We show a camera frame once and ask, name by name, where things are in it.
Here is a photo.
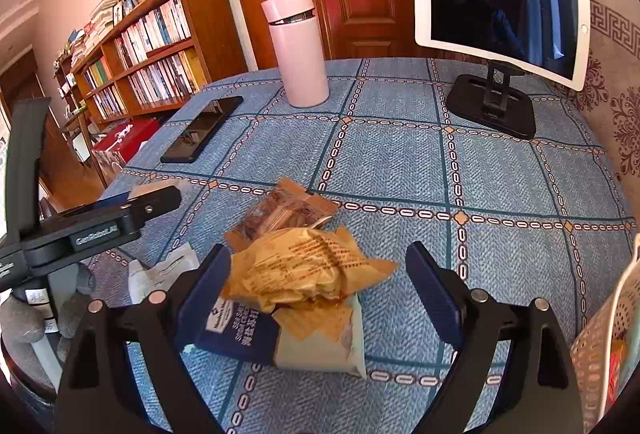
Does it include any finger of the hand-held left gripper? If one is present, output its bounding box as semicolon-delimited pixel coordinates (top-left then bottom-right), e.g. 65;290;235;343
117;185;183;239
40;193;132;217

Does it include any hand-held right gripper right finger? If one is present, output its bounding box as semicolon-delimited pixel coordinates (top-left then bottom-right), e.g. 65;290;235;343
405;241;583;434

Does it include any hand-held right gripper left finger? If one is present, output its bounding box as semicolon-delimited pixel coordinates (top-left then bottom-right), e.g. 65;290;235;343
54;243;233;434

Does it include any white green-print snack packet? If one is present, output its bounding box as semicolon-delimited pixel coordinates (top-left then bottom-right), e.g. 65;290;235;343
127;241;201;307

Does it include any golden crinkled snack packet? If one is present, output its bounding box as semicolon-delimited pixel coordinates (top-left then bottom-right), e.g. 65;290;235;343
220;226;400;315

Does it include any light blue snack packet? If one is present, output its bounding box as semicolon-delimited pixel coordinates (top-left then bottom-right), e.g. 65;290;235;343
182;294;368;379

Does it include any clear packet of brown snacks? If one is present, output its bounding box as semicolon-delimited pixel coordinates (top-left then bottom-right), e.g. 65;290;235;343
223;178;340;255

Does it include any white perforated plastic basket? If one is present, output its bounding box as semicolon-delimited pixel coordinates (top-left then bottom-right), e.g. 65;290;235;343
570;234;640;425

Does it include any person's left hand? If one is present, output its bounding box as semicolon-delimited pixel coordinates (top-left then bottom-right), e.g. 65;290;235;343
0;261;93;365

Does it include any red box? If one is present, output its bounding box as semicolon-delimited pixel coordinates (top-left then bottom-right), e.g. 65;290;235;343
91;118;161;165

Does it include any black smartphone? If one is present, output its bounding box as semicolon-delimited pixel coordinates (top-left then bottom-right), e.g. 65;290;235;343
160;96;244;163

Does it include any blue checked tablecloth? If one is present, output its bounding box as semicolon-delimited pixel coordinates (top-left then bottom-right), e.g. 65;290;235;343
80;58;638;434

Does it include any wooden bookshelf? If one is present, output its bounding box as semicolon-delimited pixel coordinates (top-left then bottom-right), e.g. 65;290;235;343
52;0;248;135

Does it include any black tablet stand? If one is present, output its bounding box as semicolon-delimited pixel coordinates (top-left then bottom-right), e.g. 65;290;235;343
446;0;537;141

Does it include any pink thermos bottle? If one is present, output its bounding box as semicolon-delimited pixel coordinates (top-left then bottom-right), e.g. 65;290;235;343
261;0;330;109

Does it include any white tablet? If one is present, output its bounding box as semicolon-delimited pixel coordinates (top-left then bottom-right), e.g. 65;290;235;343
409;0;592;92

